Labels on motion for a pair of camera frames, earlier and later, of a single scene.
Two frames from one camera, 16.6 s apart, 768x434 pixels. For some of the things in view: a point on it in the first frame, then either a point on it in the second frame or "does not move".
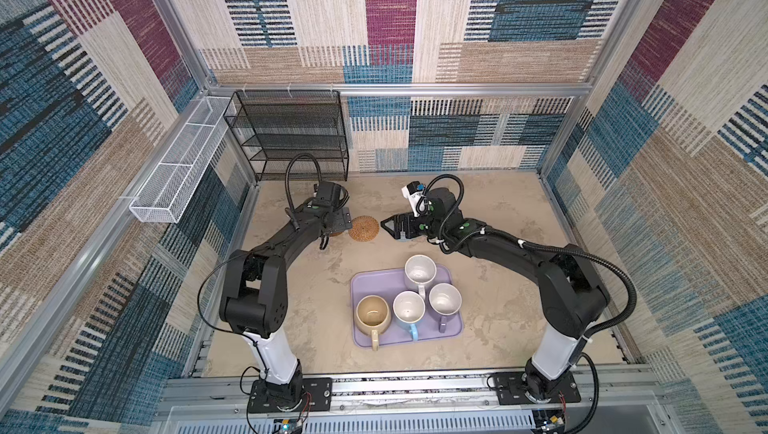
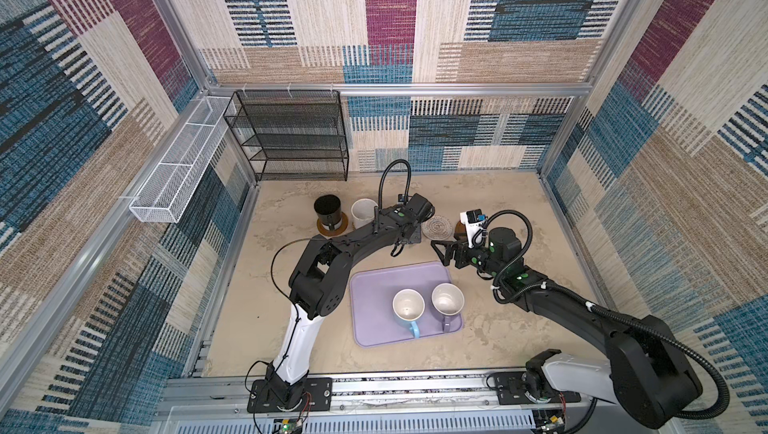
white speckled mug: (420, 269) to (363, 212)
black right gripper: (408, 219) to (461, 249)
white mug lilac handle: (444, 300) does not move
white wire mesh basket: (167, 190) does not move
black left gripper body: (341, 220) to (416, 238)
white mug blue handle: (408, 309) does not move
